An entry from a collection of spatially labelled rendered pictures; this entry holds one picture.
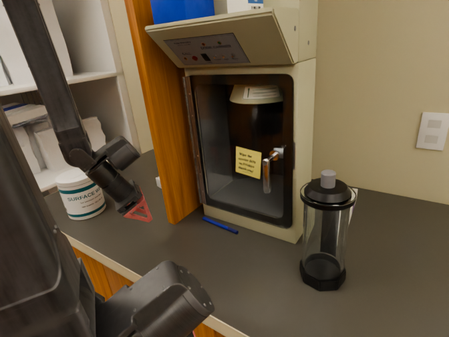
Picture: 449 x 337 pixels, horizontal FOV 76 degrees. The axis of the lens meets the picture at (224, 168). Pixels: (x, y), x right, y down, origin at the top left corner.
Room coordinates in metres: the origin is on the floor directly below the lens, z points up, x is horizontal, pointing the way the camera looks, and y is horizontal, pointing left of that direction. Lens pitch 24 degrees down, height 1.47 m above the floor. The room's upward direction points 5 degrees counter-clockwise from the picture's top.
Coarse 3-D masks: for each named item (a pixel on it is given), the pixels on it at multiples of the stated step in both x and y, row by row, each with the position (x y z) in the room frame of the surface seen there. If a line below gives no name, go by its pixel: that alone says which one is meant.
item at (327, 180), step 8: (328, 176) 0.50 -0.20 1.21; (312, 184) 0.52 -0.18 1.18; (320, 184) 0.52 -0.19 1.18; (328, 184) 0.50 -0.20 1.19; (336, 184) 0.51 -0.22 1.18; (344, 184) 0.51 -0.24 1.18; (312, 192) 0.50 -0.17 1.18; (320, 192) 0.49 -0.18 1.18; (328, 192) 0.48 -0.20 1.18; (336, 192) 0.48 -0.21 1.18; (344, 192) 0.48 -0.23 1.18; (320, 200) 0.48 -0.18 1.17; (328, 200) 0.47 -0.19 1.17; (336, 200) 0.47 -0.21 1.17; (344, 200) 0.47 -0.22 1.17
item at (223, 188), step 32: (192, 96) 0.80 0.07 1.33; (224, 96) 0.73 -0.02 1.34; (256, 96) 0.68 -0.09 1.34; (288, 96) 0.63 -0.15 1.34; (224, 128) 0.74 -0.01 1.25; (256, 128) 0.68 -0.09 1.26; (288, 128) 0.63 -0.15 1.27; (224, 160) 0.74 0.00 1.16; (288, 160) 0.63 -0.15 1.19; (224, 192) 0.75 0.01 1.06; (256, 192) 0.68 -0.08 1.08; (288, 192) 0.63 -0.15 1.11; (288, 224) 0.63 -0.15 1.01
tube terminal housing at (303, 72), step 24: (216, 0) 0.74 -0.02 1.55; (264, 0) 0.67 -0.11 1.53; (288, 0) 0.64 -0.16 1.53; (312, 0) 0.69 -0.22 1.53; (312, 24) 0.69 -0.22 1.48; (312, 48) 0.69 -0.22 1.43; (192, 72) 0.80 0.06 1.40; (216, 72) 0.76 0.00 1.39; (240, 72) 0.71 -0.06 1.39; (264, 72) 0.68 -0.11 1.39; (288, 72) 0.64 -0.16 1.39; (312, 72) 0.70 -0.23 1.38; (312, 96) 0.70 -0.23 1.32; (312, 120) 0.71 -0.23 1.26; (312, 144) 0.71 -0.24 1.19; (216, 216) 0.79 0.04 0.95; (240, 216) 0.73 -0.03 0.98; (288, 240) 0.64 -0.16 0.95
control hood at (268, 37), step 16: (224, 16) 0.59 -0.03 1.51; (240, 16) 0.58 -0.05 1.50; (256, 16) 0.56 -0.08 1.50; (272, 16) 0.54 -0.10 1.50; (288, 16) 0.59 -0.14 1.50; (160, 32) 0.71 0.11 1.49; (176, 32) 0.68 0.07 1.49; (192, 32) 0.66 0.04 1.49; (208, 32) 0.64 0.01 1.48; (224, 32) 0.62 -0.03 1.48; (240, 32) 0.60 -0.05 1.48; (256, 32) 0.59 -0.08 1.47; (272, 32) 0.57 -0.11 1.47; (288, 32) 0.59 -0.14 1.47; (256, 48) 0.62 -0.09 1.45; (272, 48) 0.60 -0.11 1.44; (288, 48) 0.59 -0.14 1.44; (176, 64) 0.79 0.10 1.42; (208, 64) 0.73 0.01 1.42; (224, 64) 0.70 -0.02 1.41; (240, 64) 0.68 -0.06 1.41; (256, 64) 0.66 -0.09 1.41; (272, 64) 0.64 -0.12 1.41
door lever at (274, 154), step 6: (270, 156) 0.63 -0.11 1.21; (276, 156) 0.64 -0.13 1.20; (264, 162) 0.61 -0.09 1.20; (270, 162) 0.61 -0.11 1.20; (264, 168) 0.61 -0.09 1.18; (270, 168) 0.61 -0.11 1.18; (264, 174) 0.61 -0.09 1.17; (270, 174) 0.61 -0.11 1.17; (264, 180) 0.61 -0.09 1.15; (270, 180) 0.61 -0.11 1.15; (264, 186) 0.61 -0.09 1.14; (270, 186) 0.61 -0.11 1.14; (264, 192) 0.61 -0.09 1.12
